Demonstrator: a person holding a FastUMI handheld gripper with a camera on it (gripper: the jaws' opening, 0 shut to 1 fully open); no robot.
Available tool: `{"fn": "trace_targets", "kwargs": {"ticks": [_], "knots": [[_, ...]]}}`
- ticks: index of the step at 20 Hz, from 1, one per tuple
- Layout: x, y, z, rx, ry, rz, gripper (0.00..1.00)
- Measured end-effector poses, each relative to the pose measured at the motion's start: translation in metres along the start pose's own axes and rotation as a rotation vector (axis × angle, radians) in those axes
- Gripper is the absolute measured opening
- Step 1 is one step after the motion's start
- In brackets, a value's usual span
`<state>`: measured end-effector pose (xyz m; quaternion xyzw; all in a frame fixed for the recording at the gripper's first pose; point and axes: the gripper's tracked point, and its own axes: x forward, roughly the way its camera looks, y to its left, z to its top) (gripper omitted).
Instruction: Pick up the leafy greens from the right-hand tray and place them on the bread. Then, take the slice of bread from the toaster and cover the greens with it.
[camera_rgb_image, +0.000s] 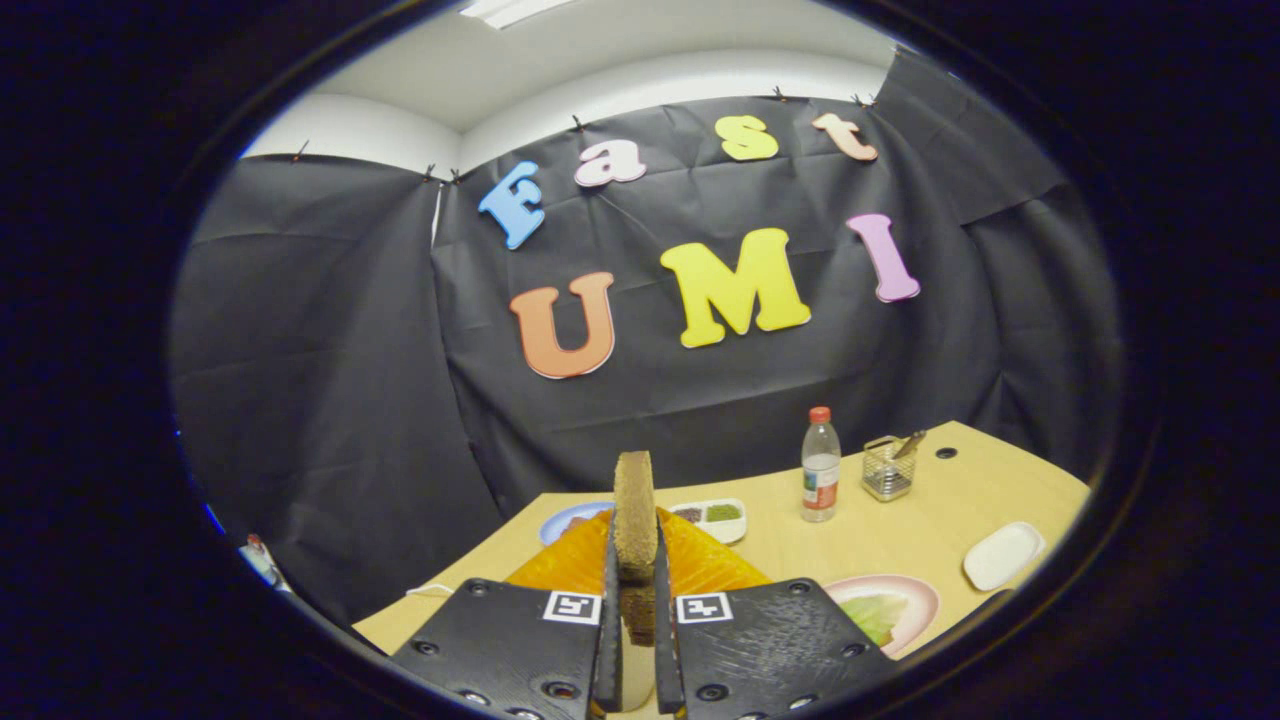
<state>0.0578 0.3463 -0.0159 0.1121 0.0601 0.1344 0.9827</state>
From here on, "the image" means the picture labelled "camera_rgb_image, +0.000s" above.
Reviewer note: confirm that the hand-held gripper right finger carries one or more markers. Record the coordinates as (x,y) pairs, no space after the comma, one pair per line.
(770,650)

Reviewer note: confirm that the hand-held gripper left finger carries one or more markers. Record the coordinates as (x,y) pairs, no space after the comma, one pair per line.
(505,650)

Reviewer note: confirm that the green lettuce leaf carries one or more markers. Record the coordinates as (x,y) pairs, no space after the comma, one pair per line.
(875,615)

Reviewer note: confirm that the brown bread slice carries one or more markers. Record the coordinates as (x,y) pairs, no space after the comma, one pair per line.
(635,520)

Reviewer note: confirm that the blue round plate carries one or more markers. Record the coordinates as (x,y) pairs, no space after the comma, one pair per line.
(560,520)

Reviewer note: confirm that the white divided sauce dish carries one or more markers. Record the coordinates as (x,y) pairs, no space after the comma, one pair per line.
(720,515)

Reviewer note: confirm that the pink round plate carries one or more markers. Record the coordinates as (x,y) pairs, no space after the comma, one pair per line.
(920,600)

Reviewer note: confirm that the clear water bottle red cap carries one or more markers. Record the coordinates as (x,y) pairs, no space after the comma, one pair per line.
(820,480)

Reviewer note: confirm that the white rectangular plate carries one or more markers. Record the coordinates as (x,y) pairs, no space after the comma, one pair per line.
(1003,556)

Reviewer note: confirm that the black backdrop cloth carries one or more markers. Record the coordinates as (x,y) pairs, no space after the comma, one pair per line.
(350,350)

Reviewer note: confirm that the ceiling light panel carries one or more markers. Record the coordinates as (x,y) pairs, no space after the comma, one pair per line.
(510,10)

